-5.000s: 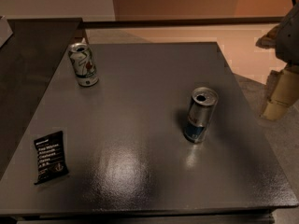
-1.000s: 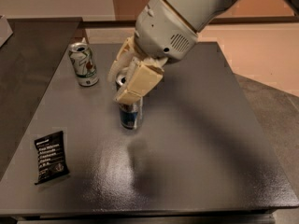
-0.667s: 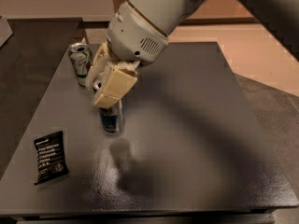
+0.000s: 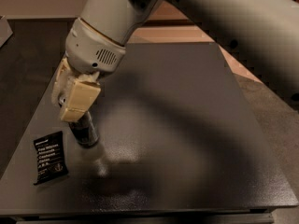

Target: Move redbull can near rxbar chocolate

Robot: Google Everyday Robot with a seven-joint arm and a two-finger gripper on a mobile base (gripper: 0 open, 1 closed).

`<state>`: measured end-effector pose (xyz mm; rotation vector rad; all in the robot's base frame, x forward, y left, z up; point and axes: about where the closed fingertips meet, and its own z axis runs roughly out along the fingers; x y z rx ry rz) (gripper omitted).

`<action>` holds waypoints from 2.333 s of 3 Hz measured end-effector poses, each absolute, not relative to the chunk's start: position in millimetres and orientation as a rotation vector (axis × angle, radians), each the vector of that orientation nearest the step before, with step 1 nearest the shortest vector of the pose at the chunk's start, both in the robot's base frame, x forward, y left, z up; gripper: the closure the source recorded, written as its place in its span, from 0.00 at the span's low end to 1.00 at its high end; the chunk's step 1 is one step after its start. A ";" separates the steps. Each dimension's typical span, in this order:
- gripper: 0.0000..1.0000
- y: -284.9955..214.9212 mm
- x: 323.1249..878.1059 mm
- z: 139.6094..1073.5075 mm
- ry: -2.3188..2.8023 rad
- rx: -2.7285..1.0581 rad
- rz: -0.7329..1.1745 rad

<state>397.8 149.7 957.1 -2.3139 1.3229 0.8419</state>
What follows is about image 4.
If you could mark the silver blue redbull can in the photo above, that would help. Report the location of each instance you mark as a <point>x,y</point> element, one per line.
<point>85,131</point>

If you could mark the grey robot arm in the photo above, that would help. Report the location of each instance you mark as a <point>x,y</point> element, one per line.
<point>263,35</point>

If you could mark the white paper sheet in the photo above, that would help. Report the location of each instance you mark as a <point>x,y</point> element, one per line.
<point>5,31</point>

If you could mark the black rxbar chocolate wrapper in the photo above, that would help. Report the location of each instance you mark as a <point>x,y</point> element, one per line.
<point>50,157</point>

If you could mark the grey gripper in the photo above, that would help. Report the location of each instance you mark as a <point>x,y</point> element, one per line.
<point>90,48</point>

